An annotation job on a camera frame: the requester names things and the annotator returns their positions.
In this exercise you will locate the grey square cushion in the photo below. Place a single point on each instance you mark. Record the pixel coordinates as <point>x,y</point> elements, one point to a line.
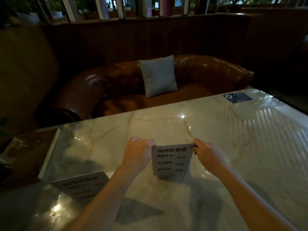
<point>158,75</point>

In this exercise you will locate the person's right fingers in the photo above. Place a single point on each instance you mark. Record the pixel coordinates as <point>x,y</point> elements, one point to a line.
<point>197,145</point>

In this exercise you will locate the brown hardcover book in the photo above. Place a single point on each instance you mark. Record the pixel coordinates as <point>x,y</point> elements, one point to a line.
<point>31,151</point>

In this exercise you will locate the person's left hand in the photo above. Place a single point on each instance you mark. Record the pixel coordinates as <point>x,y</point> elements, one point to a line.
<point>137,155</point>

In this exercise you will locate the blue sticker label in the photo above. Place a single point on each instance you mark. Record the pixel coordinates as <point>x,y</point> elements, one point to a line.
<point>237,97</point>

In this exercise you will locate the white plant pot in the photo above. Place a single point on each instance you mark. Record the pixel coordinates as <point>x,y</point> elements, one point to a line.
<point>56,14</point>

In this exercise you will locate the person's left forearm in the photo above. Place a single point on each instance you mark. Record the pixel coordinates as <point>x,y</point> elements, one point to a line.
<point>103,204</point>

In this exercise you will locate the wooden slatted partition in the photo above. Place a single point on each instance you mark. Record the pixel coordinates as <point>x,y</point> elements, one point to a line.
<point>154,7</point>

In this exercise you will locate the person's right forearm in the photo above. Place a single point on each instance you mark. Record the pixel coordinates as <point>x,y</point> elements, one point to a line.
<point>250,202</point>

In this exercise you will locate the person's left fingers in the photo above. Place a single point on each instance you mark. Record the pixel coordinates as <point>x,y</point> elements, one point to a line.
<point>145,143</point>

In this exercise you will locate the person's right hand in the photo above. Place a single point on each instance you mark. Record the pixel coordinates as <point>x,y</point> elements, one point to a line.
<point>209,156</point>

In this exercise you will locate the white printed paper card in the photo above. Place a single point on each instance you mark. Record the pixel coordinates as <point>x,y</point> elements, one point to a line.
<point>171,161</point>

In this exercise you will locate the brown leather sofa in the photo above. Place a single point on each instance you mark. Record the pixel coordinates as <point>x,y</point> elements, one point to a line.
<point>144,88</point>

